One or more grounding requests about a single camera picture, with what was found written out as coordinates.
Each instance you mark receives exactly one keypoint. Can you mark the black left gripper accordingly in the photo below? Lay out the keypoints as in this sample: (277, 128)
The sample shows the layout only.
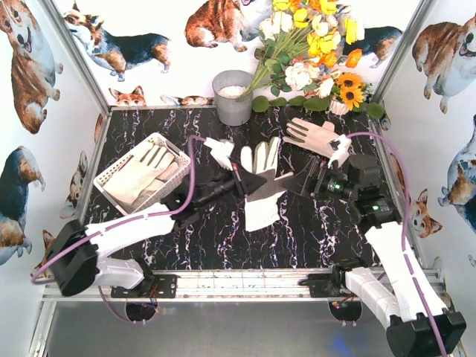
(237, 177)

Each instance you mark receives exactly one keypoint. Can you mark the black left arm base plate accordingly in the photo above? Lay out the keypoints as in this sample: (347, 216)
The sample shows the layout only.
(153, 285)

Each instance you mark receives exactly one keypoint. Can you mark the white perforated storage basket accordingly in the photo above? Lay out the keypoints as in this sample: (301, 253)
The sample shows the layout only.
(161, 187)

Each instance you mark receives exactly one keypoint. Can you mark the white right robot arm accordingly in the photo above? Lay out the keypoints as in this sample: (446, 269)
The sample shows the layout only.
(416, 320)

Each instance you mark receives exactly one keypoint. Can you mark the artificial flower bouquet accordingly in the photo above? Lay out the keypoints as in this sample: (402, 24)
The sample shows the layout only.
(302, 42)

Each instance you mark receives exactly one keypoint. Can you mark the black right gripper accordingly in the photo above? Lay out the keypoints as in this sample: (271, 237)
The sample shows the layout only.
(310, 178)

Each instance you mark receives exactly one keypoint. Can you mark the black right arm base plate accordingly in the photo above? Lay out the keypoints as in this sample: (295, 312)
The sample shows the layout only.
(329, 285)

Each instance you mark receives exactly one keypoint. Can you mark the sunflower pot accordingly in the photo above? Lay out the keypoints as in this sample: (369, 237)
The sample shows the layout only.
(349, 93)

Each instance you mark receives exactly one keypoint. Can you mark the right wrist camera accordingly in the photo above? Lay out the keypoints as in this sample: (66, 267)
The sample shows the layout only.
(340, 146)

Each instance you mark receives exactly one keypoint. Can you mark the white glove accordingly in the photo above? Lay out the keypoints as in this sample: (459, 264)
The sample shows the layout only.
(146, 164)
(310, 136)

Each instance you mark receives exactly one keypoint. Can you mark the aluminium front rail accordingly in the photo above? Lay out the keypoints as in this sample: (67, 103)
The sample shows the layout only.
(226, 285)

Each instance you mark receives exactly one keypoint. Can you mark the grey metal bucket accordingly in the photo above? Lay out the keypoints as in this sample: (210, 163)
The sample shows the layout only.
(232, 98)

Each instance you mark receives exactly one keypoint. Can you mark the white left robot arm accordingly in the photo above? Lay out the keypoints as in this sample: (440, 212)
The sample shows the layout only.
(81, 256)

